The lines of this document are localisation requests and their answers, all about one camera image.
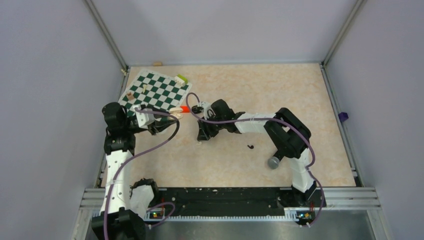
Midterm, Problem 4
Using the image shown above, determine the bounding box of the small purple object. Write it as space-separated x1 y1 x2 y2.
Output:
338 112 349 123

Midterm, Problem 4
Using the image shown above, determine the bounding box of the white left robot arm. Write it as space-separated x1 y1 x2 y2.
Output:
91 102 180 240

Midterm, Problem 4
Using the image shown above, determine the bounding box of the green white chessboard mat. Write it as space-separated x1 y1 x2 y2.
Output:
118 68 193 117

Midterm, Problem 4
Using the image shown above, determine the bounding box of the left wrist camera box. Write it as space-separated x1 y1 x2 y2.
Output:
133 104 155 130

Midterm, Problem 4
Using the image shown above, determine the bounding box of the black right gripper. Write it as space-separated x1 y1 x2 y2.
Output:
197 113 226 142

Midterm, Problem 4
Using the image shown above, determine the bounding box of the wooden cork piece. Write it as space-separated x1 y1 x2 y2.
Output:
152 61 163 67

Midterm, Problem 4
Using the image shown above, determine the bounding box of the green white toy block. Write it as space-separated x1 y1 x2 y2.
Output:
174 74 188 87

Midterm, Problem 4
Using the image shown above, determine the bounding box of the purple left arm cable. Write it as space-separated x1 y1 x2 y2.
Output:
102 107 181 240

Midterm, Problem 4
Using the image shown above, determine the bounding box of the black microphone grey head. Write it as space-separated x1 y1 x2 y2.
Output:
267 150 285 170

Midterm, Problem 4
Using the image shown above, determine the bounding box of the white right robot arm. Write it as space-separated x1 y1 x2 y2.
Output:
192 99 317 206

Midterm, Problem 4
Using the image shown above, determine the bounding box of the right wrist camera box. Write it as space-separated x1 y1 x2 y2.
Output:
200 101 215 120

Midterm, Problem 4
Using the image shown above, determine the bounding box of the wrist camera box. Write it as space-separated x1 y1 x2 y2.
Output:
200 101 215 120
133 104 155 130

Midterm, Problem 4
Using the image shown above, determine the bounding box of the white earbud charging case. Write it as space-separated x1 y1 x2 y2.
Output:
169 111 183 120

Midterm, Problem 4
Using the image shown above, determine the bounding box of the black charging case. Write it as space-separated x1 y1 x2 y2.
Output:
191 105 204 115

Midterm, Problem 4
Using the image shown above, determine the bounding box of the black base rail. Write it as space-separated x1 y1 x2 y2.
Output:
149 187 327 217

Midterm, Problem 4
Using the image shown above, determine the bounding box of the small wooden cube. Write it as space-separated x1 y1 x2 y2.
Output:
125 92 135 101

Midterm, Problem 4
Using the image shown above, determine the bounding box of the orange red block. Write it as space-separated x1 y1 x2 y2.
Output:
180 105 190 114

